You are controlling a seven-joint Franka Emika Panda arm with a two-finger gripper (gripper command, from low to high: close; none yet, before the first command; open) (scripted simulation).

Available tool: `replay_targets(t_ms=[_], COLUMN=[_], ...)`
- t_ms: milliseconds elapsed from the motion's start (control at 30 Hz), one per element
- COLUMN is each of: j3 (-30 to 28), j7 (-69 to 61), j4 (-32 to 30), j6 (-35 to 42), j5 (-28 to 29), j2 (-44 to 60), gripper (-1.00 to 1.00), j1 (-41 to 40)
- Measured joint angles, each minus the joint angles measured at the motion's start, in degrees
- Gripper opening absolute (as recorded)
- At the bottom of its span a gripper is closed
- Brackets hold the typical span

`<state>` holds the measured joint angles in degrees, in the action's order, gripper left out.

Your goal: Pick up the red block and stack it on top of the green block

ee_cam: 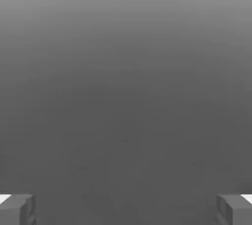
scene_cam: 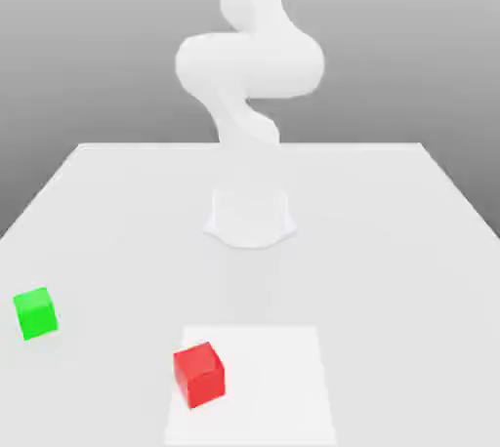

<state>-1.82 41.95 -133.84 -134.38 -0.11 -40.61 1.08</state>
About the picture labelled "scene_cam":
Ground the small red cube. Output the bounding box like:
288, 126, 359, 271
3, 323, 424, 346
172, 341, 227, 410

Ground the small green cube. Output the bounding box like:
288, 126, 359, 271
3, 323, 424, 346
12, 286, 60, 342

